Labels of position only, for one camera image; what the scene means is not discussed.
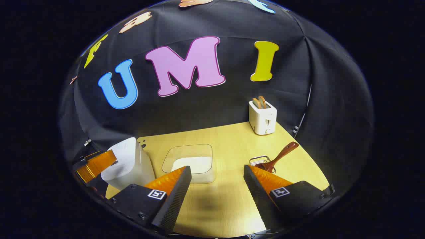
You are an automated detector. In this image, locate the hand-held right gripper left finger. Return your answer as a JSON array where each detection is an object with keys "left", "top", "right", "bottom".
[{"left": 106, "top": 166, "right": 192, "bottom": 234}]

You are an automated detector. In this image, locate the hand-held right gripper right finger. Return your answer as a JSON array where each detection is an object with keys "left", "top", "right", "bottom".
[{"left": 243, "top": 164, "right": 334, "bottom": 233}]

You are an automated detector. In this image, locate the white rice cooker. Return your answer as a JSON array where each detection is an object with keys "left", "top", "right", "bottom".
[{"left": 101, "top": 137, "right": 156, "bottom": 191}]

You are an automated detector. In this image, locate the metal wire chopstick holder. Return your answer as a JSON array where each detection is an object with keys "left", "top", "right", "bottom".
[{"left": 249, "top": 155, "right": 277, "bottom": 175}]

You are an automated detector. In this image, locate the white rice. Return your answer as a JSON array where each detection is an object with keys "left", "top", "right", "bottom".
[{"left": 171, "top": 156, "right": 212, "bottom": 174}]

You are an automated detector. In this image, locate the brown wooden spoon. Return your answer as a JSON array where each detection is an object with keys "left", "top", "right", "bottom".
[{"left": 254, "top": 142, "right": 299, "bottom": 174}]

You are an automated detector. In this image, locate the clear plastic container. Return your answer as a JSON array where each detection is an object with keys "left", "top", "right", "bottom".
[{"left": 162, "top": 144, "right": 216, "bottom": 184}]

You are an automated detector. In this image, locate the white toaster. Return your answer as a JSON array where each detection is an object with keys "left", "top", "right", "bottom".
[{"left": 248, "top": 100, "right": 278, "bottom": 135}]

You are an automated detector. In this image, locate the black backdrop cloth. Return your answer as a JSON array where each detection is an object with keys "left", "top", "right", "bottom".
[{"left": 58, "top": 0, "right": 376, "bottom": 206}]

